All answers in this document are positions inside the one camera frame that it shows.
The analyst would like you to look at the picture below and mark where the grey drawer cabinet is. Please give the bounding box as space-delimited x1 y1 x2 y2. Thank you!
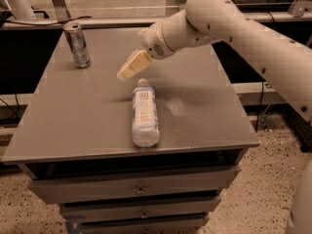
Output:
0 24 260 234

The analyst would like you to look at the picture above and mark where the top grey drawer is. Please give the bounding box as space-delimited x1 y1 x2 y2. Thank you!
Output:
29 166 240 204

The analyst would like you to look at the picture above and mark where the middle grey drawer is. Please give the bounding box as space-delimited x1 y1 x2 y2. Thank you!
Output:
60 195 220 222

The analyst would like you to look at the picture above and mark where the bottom grey drawer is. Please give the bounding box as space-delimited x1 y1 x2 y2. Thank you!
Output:
79 214 209 234

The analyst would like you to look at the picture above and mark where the black cable on rail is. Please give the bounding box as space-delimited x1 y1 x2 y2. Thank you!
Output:
4 15 93 27

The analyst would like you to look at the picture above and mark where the silver blue redbull can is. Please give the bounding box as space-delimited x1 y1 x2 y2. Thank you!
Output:
63 21 91 68

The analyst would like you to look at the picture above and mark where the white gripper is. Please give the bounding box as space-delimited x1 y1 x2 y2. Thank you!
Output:
117 21 176 80

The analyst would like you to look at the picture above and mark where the grey drawer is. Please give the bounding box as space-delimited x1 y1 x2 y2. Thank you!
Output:
60 195 220 222
29 166 240 204
79 214 209 234

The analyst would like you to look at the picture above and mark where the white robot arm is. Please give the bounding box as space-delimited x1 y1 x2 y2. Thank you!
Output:
117 0 312 123

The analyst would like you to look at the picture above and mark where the white pipe background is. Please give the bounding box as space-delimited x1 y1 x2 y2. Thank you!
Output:
7 0 36 20

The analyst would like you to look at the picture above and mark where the black hanging cable right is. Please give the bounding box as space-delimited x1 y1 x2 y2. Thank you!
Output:
254 81 266 134

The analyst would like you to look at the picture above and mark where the clear plastic water bottle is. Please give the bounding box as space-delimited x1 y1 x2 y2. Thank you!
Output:
132 78 160 147

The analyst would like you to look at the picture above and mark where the grey metal rail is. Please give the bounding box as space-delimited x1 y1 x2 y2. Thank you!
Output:
1 12 312 30

